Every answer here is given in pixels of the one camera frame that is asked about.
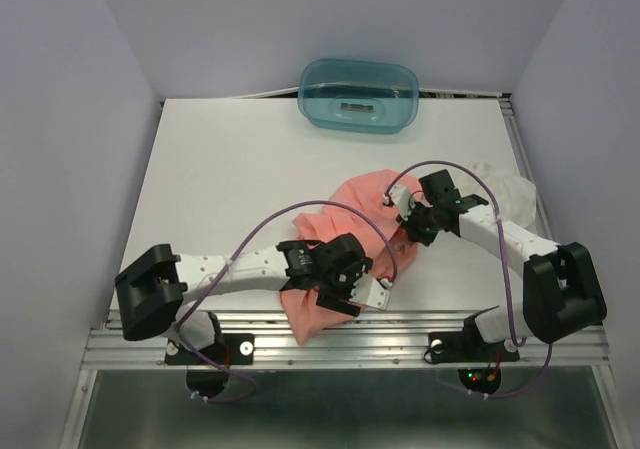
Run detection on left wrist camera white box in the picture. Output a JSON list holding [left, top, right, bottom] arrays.
[[349, 274, 392, 310]]

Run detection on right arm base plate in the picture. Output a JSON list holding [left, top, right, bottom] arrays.
[[422, 331, 520, 399]]

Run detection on white pleated skirt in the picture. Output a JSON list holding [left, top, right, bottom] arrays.
[[467, 161, 537, 227]]

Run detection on grey fabric basket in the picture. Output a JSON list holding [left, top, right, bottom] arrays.
[[297, 59, 420, 135]]

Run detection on aluminium frame rail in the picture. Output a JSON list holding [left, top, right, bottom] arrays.
[[62, 90, 633, 448]]

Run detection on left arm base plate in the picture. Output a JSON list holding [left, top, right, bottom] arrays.
[[164, 333, 257, 404]]

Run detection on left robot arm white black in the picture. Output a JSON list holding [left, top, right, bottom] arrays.
[[115, 234, 388, 363]]

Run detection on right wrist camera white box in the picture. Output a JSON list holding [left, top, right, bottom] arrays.
[[383, 184, 417, 221]]

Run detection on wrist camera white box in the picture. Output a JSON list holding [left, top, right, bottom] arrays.
[[383, 184, 417, 221], [349, 274, 392, 310]]

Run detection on pink skirt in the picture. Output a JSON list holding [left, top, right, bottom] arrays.
[[280, 170, 418, 346]]

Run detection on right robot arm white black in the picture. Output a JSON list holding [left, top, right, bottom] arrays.
[[385, 170, 607, 363]]

